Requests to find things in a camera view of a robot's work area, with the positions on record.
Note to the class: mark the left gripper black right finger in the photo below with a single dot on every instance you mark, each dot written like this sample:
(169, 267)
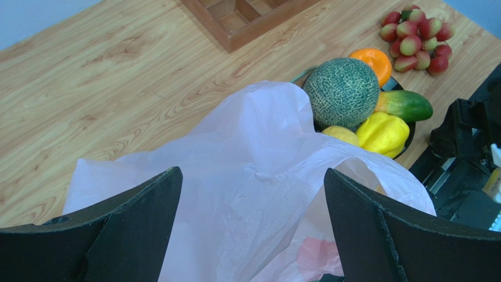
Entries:
(381, 239)

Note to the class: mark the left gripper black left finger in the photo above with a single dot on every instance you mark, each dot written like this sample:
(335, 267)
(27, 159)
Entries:
(122, 238)

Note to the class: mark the fake yellow bell pepper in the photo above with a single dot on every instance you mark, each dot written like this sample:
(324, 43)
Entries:
(384, 134)

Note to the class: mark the fake yellow lemon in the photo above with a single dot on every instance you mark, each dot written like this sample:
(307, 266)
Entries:
(342, 134)

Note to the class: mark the pink plastic bag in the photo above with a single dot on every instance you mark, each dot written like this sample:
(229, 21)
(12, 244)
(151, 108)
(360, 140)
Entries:
(252, 205)

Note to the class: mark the fake green orange mango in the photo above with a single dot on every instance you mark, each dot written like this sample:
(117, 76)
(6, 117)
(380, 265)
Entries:
(407, 105)

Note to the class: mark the fake green netted melon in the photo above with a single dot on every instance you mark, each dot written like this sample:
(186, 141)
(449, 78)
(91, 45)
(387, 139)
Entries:
(342, 91)

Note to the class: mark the black rimmed plate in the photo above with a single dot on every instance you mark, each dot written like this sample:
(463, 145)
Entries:
(390, 85)

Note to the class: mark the wooden compartment tray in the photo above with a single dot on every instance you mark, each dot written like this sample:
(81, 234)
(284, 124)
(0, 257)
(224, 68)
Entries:
(235, 23)

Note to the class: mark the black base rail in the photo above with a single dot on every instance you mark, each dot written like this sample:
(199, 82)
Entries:
(458, 167)

